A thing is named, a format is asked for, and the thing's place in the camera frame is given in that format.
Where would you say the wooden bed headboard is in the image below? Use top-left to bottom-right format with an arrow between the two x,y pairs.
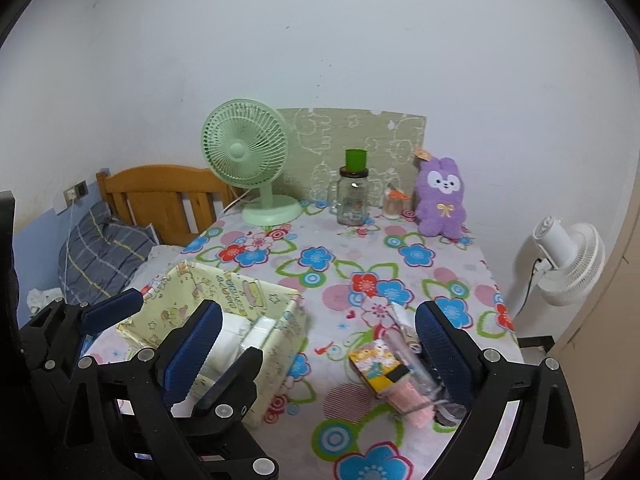
96,164 -> 240,247

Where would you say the white floor fan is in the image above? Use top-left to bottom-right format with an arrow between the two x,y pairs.
520,215 -> 607,308

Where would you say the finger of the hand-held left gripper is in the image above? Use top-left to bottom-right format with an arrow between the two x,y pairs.
192,346 -> 279,480
20,290 -> 146,377

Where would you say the floral tablecloth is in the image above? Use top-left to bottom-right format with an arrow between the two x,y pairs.
80,199 -> 526,480

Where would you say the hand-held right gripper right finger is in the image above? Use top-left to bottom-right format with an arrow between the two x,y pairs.
416,301 -> 586,480

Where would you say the yellow cartoon fabric storage box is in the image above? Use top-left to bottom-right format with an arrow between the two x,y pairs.
116,261 -> 309,429

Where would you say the green patterned board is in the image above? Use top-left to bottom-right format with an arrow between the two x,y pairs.
276,107 -> 429,207

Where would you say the white crumpled cloth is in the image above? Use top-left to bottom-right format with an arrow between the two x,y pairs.
26,287 -> 63,313

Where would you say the blue plaid pillow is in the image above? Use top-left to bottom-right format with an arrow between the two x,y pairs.
57,201 -> 159,306

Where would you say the white fan cable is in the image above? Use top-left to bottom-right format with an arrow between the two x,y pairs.
222,189 -> 251,217

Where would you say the glass jar mug black lid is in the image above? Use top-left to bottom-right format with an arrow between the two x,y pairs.
327,165 -> 371,227

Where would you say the pink packet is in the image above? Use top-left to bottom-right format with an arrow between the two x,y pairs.
387,379 -> 437,429

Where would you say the yellow cartoon print packet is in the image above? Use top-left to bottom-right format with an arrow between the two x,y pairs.
348,339 -> 412,395

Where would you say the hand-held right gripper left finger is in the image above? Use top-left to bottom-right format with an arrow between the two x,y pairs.
57,300 -> 223,480

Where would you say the white tissue pack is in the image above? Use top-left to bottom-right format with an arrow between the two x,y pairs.
240,316 -> 279,357
199,312 -> 251,396

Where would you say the black fan cable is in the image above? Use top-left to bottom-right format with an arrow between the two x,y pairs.
517,257 -> 543,317

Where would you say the white bed sheet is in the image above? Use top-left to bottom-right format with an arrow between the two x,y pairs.
135,244 -> 187,291

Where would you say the green desk fan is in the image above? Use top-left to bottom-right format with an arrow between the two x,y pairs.
201,99 -> 303,226

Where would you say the cotton swab jar orange lid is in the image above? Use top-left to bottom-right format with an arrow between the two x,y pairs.
382,186 -> 406,220

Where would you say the wall socket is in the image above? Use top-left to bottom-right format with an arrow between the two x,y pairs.
63,181 -> 90,206

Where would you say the purple plush bunny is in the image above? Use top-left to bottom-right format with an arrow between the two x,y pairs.
411,148 -> 471,240

